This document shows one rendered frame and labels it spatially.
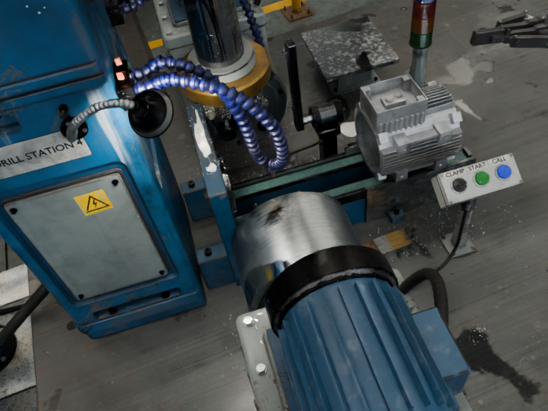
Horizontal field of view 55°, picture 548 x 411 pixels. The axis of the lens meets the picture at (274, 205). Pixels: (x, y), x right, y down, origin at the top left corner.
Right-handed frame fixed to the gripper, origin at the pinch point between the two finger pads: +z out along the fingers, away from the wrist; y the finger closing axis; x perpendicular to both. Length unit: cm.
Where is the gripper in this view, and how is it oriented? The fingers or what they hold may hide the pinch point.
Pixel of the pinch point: (487, 36)
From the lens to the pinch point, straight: 128.7
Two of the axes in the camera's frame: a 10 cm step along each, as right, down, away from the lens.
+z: -9.6, 1.9, -1.9
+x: -0.2, 6.7, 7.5
